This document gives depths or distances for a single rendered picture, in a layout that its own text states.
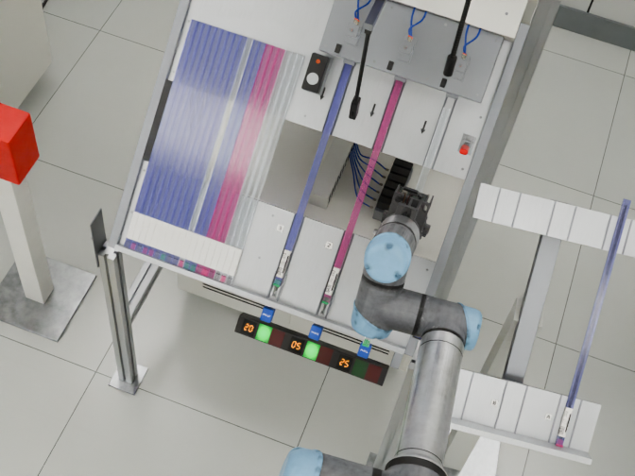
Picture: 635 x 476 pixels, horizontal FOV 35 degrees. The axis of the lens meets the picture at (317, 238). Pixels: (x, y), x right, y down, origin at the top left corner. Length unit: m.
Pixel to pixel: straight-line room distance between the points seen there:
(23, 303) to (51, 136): 0.64
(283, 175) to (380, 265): 0.83
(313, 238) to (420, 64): 0.42
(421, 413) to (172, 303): 1.49
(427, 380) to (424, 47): 0.70
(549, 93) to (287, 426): 1.59
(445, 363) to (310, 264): 0.55
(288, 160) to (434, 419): 1.07
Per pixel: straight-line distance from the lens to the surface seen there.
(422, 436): 1.55
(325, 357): 2.13
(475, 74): 1.99
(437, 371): 1.63
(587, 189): 3.42
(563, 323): 3.10
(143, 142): 2.16
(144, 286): 2.61
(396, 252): 1.64
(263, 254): 2.11
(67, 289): 2.99
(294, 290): 2.11
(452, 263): 2.69
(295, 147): 2.50
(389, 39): 2.00
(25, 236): 2.69
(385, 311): 1.71
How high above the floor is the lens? 2.54
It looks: 55 degrees down
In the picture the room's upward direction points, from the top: 9 degrees clockwise
